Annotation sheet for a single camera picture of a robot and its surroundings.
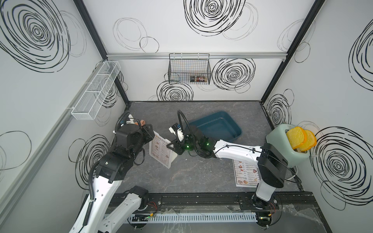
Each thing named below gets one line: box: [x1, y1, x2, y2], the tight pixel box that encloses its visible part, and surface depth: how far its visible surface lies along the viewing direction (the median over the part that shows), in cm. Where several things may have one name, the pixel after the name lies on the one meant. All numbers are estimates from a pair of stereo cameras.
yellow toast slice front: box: [286, 126, 308, 150], surface depth 79 cm
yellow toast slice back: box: [298, 130, 317, 152], surface depth 77 cm
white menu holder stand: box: [149, 130, 178, 170], surface depth 83 cm
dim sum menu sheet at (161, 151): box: [152, 134, 173, 167], surface depth 82 cm
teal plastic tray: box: [186, 110, 243, 143], surface depth 108 cm
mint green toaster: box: [266, 124, 310, 169], surface depth 79 cm
